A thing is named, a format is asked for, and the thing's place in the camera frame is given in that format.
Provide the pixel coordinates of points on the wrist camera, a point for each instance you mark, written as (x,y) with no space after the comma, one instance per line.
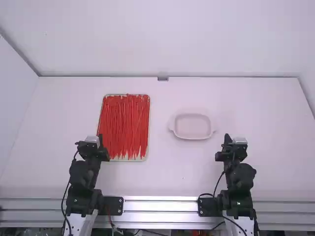
(239,141)
(92,140)

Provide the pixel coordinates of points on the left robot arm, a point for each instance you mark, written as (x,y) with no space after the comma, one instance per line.
(81,174)

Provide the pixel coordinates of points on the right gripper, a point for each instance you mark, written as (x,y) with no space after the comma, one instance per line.
(233,153)

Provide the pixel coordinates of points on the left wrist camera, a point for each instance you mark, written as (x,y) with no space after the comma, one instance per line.
(92,140)

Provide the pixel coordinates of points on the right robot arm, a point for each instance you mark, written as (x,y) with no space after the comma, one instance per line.
(240,177)

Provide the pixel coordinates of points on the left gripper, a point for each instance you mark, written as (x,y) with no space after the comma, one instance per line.
(94,153)

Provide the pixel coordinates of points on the silver rails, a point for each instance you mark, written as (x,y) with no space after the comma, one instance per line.
(160,209)

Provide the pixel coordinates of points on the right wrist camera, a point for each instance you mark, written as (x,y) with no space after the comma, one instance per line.
(239,141)

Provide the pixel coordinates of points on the pale tray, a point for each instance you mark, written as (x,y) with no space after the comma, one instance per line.
(123,160)

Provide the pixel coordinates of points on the white dish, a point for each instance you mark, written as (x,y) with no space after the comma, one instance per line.
(192,125)

